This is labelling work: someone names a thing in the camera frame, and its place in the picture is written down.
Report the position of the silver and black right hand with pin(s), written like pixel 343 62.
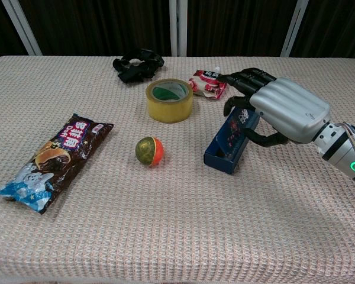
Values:
pixel 287 108

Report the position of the yellow packing tape roll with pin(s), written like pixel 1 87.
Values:
pixel 169 111

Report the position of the green and orange ball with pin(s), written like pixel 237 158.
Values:
pixel 149 151

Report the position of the beige woven tablecloth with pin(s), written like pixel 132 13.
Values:
pixel 177 207

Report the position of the black hair scrunchie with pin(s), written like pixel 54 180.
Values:
pixel 136 69

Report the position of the brown snack bag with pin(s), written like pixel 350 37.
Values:
pixel 56 159

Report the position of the grey aluminium extrusion bar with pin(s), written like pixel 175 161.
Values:
pixel 22 26
pixel 178 28
pixel 294 28

